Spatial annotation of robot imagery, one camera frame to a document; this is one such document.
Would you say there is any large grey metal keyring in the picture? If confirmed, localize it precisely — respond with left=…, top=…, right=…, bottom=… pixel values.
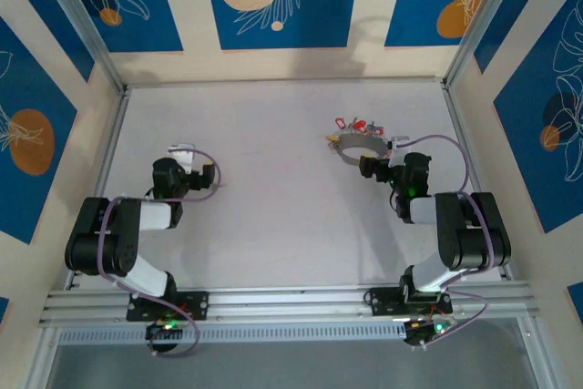
left=333, top=130, right=392, bottom=167

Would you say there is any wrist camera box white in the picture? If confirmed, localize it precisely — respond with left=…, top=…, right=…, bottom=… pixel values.
left=166, top=142, right=197, bottom=177
left=386, top=135, right=411, bottom=168

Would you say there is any aluminium mounting rail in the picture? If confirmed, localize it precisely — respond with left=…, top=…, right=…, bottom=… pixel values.
left=38, top=280, right=541, bottom=329

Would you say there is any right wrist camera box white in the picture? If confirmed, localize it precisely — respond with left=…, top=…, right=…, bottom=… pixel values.
left=386, top=135, right=411, bottom=168

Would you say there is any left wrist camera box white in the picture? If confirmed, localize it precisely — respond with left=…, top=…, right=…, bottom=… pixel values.
left=166, top=142, right=197, bottom=177

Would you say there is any aluminium frame post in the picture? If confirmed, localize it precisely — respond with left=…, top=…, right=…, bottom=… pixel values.
left=442, top=0, right=525, bottom=89
left=34, top=0, right=128, bottom=94

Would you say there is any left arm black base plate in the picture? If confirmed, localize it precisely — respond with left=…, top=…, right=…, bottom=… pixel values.
left=126, top=291, right=210, bottom=322

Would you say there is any slotted grey cable duct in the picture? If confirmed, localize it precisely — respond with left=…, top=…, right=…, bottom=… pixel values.
left=56, top=321, right=409, bottom=345

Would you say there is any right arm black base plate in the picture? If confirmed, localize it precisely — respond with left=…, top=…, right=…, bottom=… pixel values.
left=366, top=287, right=455, bottom=317

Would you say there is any aluminium table side rail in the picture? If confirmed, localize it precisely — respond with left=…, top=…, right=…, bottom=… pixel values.
left=66, top=87, right=132, bottom=291
left=441, top=83, right=515, bottom=282

